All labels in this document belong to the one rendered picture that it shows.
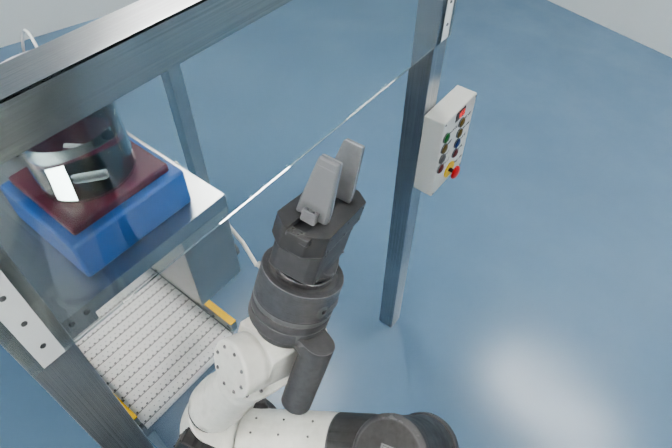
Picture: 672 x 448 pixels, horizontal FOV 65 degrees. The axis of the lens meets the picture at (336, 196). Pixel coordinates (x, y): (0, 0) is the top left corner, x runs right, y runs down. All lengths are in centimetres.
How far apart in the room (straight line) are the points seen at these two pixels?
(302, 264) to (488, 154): 247
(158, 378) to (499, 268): 160
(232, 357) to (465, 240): 198
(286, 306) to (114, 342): 84
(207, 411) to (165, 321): 59
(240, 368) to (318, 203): 20
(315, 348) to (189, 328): 76
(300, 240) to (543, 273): 207
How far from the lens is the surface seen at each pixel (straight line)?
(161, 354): 128
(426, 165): 144
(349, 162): 50
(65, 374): 82
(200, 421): 78
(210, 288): 105
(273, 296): 53
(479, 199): 267
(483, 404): 210
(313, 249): 46
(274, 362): 58
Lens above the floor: 189
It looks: 47 degrees down
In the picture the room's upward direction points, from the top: straight up
